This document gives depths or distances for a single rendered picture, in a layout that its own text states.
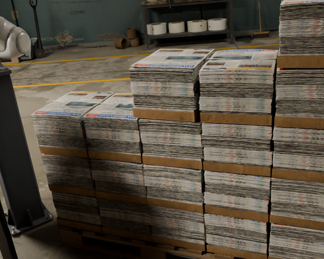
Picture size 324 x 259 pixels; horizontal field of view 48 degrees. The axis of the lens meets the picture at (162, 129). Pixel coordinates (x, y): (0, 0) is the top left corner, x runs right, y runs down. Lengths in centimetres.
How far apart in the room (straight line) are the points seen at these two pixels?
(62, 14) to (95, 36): 82
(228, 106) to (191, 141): 24
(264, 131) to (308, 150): 18
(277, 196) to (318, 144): 29
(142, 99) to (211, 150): 37
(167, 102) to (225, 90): 25
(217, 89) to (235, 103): 9
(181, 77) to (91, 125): 52
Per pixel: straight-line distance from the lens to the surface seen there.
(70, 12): 856
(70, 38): 865
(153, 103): 158
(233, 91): 147
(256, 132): 152
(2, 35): 198
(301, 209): 168
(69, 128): 183
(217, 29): 769
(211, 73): 145
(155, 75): 154
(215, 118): 151
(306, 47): 140
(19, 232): 251
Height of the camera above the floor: 142
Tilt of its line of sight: 23 degrees down
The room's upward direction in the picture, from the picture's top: 5 degrees counter-clockwise
